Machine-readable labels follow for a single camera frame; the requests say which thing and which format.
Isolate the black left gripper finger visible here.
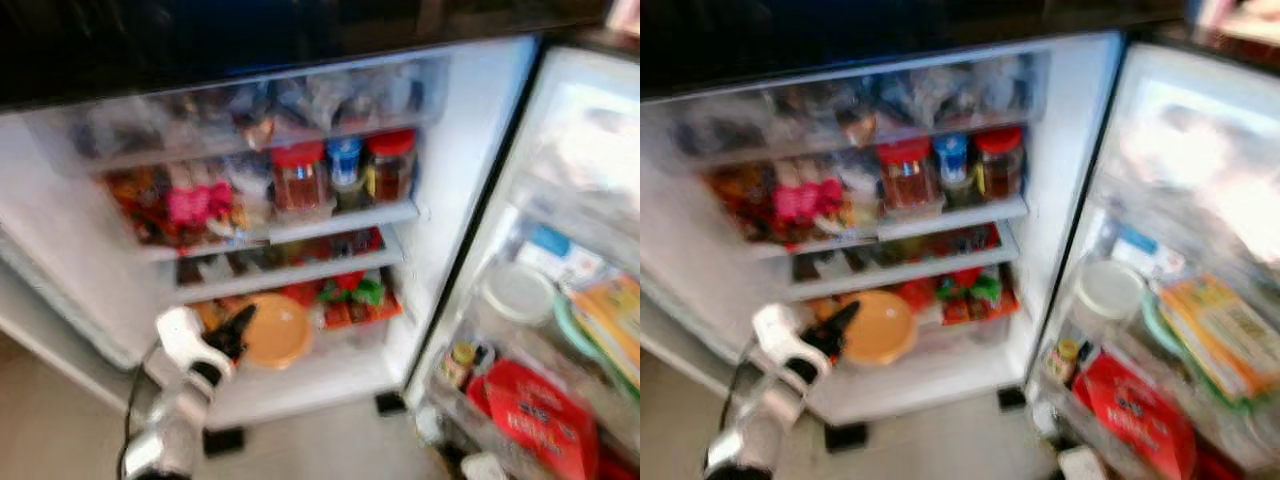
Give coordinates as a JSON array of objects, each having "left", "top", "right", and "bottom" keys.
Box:
[
  {"left": 824, "top": 300, "right": 861, "bottom": 349},
  {"left": 226, "top": 304, "right": 258, "bottom": 351}
]

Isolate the orange plastic bowl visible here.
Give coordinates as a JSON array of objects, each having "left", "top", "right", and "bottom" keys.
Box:
[
  {"left": 240, "top": 293, "right": 315, "bottom": 371},
  {"left": 840, "top": 290, "right": 919, "bottom": 367}
]

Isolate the white fridge shelf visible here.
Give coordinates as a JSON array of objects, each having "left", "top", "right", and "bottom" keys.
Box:
[
  {"left": 175, "top": 250, "right": 407, "bottom": 303},
  {"left": 748, "top": 195, "right": 1031, "bottom": 259},
  {"left": 140, "top": 200, "right": 422, "bottom": 264},
  {"left": 785, "top": 246, "right": 1021, "bottom": 299}
]

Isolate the clear fridge drawer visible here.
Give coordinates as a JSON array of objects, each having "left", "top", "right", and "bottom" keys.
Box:
[
  {"left": 665, "top": 50, "right": 1052, "bottom": 168},
  {"left": 30, "top": 55, "right": 452, "bottom": 177}
]

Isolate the black fridge white interior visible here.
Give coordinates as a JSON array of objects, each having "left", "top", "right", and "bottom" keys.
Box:
[
  {"left": 0, "top": 0, "right": 543, "bottom": 433},
  {"left": 640, "top": 0, "right": 1129, "bottom": 429}
]

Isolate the open white fridge door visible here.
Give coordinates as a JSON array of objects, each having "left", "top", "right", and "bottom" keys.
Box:
[
  {"left": 1025, "top": 28, "right": 1280, "bottom": 480},
  {"left": 405, "top": 30, "right": 641, "bottom": 480}
]

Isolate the red green snack packet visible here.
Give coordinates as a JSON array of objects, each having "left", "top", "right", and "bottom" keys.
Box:
[
  {"left": 935, "top": 267, "right": 1020, "bottom": 327},
  {"left": 315, "top": 270, "right": 402, "bottom": 332}
]

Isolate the pink food packet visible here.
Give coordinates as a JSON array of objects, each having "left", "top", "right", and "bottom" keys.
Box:
[
  {"left": 770, "top": 180, "right": 842, "bottom": 227},
  {"left": 165, "top": 185, "right": 237, "bottom": 232}
]

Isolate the red lid glass jar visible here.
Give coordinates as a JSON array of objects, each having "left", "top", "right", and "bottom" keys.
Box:
[
  {"left": 972, "top": 127, "right": 1027, "bottom": 202},
  {"left": 363, "top": 130, "right": 419, "bottom": 207},
  {"left": 875, "top": 138, "right": 937, "bottom": 214},
  {"left": 270, "top": 142, "right": 332, "bottom": 217}
]

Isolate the blue lid glass jar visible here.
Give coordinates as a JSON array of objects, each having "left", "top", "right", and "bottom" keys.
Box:
[
  {"left": 325, "top": 137, "right": 367, "bottom": 212},
  {"left": 932, "top": 133, "right": 972, "bottom": 207}
]

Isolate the orange yellow carton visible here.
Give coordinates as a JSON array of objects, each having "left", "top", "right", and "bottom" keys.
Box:
[
  {"left": 1158, "top": 275, "right": 1280, "bottom": 403},
  {"left": 570, "top": 275, "right": 641, "bottom": 393}
]

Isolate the small yellow lid jar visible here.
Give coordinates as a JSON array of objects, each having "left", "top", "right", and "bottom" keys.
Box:
[
  {"left": 1045, "top": 338, "right": 1082, "bottom": 387},
  {"left": 445, "top": 340, "right": 477, "bottom": 387}
]

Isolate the pale green plate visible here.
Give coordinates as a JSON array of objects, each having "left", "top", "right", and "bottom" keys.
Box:
[
  {"left": 1140, "top": 290, "right": 1173, "bottom": 361},
  {"left": 553, "top": 290, "right": 601, "bottom": 373}
]

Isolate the white round container lid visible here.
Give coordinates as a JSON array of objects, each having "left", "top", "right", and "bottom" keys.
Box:
[
  {"left": 1072, "top": 260, "right": 1147, "bottom": 324},
  {"left": 480, "top": 262, "right": 557, "bottom": 327}
]

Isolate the blue white carton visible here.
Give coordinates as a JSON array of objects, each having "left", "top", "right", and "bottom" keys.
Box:
[
  {"left": 1110, "top": 224, "right": 1187, "bottom": 282},
  {"left": 520, "top": 225, "right": 602, "bottom": 287}
]

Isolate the red printed food packet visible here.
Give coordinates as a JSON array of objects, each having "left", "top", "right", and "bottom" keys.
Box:
[
  {"left": 1080, "top": 345, "right": 1197, "bottom": 480},
  {"left": 485, "top": 358, "right": 602, "bottom": 480}
]

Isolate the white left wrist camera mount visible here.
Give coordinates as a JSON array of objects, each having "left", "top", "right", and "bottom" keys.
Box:
[
  {"left": 752, "top": 303, "right": 832, "bottom": 381},
  {"left": 157, "top": 307, "right": 237, "bottom": 382}
]

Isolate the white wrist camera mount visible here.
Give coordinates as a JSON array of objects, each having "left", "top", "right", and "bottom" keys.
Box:
[
  {"left": 157, "top": 307, "right": 237, "bottom": 382},
  {"left": 460, "top": 452, "right": 510, "bottom": 480},
  {"left": 1058, "top": 447, "right": 1110, "bottom": 480},
  {"left": 752, "top": 303, "right": 832, "bottom": 381}
]

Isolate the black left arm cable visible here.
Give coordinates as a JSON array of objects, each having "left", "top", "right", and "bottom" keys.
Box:
[
  {"left": 122, "top": 340, "right": 163, "bottom": 473},
  {"left": 720, "top": 335, "right": 763, "bottom": 471}
]

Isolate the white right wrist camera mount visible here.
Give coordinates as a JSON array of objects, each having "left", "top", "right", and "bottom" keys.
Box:
[
  {"left": 460, "top": 452, "right": 510, "bottom": 480},
  {"left": 1058, "top": 447, "right": 1110, "bottom": 480}
]

